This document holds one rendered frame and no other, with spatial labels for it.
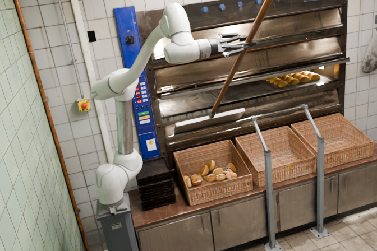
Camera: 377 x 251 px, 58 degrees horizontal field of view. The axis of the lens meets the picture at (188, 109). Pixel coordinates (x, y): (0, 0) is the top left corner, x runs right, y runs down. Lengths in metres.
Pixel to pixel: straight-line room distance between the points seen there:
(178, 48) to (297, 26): 1.90
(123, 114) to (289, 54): 1.78
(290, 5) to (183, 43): 1.85
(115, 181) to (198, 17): 1.51
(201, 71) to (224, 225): 1.31
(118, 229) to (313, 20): 2.41
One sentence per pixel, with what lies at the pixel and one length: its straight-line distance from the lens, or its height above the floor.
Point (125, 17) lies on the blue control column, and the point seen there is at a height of 2.07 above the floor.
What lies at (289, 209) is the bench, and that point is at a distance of 3.21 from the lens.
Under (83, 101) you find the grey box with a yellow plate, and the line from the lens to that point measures 2.80.
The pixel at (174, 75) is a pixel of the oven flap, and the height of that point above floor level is 1.54.
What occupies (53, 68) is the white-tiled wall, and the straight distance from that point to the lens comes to 2.83.
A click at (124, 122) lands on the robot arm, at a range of 2.12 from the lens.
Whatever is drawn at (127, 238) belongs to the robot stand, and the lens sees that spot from 2.34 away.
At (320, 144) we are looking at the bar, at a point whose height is 0.90.
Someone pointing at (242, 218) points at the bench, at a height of 0.37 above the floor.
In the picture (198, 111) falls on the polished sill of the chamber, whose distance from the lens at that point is 3.05.
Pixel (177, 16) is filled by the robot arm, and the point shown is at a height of 2.12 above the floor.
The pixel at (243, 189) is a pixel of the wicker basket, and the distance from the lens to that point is 2.93.
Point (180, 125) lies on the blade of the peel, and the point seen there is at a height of 1.29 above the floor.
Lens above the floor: 2.24
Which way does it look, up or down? 20 degrees down
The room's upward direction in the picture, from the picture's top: 8 degrees counter-clockwise
